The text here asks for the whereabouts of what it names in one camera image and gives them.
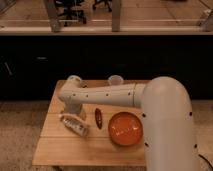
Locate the black office chair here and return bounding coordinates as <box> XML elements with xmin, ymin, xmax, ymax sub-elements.
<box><xmin>54</xmin><ymin>0</ymin><xmax>87</xmax><ymax>26</ymax></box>
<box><xmin>91</xmin><ymin>0</ymin><xmax>113</xmax><ymax>13</ymax></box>

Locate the orange ceramic bowl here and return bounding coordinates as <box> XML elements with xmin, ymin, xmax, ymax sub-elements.
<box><xmin>108</xmin><ymin>112</ymin><xmax>143</xmax><ymax>146</ymax></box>

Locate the dark red chili pepper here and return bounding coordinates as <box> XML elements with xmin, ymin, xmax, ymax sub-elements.
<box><xmin>95</xmin><ymin>108</ymin><xmax>103</xmax><ymax>129</ymax></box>

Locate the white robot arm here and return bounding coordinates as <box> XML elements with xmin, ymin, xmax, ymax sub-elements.
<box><xmin>59</xmin><ymin>75</ymin><xmax>200</xmax><ymax>171</ymax></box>

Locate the grey metal post right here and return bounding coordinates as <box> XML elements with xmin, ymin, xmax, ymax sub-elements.
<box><xmin>197</xmin><ymin>9</ymin><xmax>213</xmax><ymax>32</ymax></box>

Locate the grey metal post middle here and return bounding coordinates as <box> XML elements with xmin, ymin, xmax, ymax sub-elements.
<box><xmin>112</xmin><ymin>0</ymin><xmax>121</xmax><ymax>32</ymax></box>

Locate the black office chair right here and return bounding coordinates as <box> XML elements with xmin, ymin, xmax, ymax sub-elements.
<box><xmin>91</xmin><ymin>0</ymin><xmax>113</xmax><ymax>13</ymax></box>

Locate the dark cabinet handle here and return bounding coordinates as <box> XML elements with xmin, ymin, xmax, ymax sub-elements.
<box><xmin>4</xmin><ymin>62</ymin><xmax>13</xmax><ymax>76</ymax></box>

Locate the black cable on floor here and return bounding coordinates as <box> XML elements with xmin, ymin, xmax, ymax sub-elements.
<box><xmin>199</xmin><ymin>153</ymin><xmax>213</xmax><ymax>171</ymax></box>

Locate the black office chair left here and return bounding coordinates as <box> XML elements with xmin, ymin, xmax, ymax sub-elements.
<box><xmin>54</xmin><ymin>0</ymin><xmax>87</xmax><ymax>26</ymax></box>

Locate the grey metal post left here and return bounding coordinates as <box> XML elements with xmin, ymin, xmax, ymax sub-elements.
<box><xmin>43</xmin><ymin>0</ymin><xmax>60</xmax><ymax>32</ymax></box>

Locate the white plastic bottle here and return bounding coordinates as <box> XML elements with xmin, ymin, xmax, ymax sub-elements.
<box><xmin>59</xmin><ymin>114</ymin><xmax>89</xmax><ymax>137</ymax></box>

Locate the grey metal post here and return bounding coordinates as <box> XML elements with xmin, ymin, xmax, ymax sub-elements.
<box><xmin>43</xmin><ymin>0</ymin><xmax>60</xmax><ymax>32</ymax></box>
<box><xmin>112</xmin><ymin>0</ymin><xmax>121</xmax><ymax>32</ymax></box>
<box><xmin>197</xmin><ymin>9</ymin><xmax>213</xmax><ymax>32</ymax></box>

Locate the translucent plastic cup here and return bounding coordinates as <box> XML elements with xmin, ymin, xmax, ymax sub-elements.
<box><xmin>108</xmin><ymin>75</ymin><xmax>124</xmax><ymax>86</ymax></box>

